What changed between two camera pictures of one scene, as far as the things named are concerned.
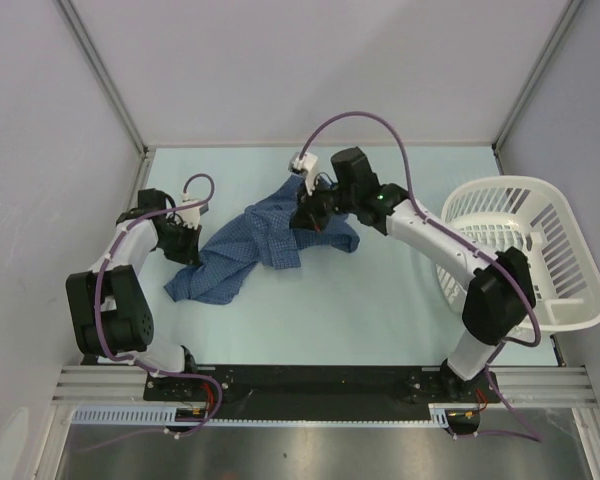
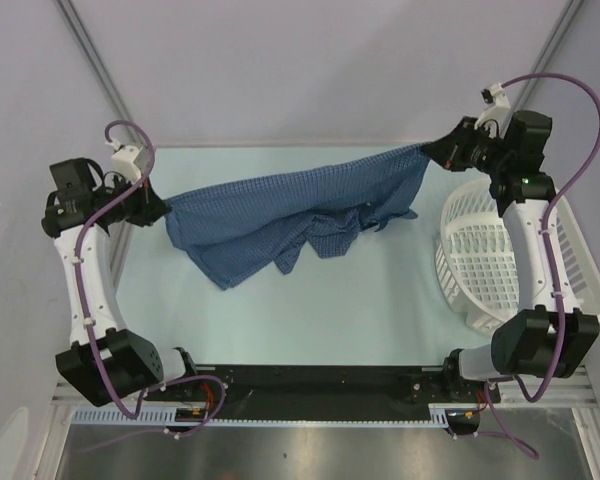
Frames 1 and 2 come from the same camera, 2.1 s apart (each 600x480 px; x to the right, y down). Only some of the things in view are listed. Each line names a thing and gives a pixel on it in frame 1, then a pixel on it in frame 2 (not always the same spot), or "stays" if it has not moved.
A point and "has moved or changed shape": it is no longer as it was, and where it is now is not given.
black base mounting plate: (312, 391) stays
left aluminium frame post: (74, 24) stays
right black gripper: (308, 215) to (450, 150)
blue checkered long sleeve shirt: (260, 237) has moved or changed shape
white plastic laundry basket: (535, 217) stays
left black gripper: (190, 255) to (150, 207)
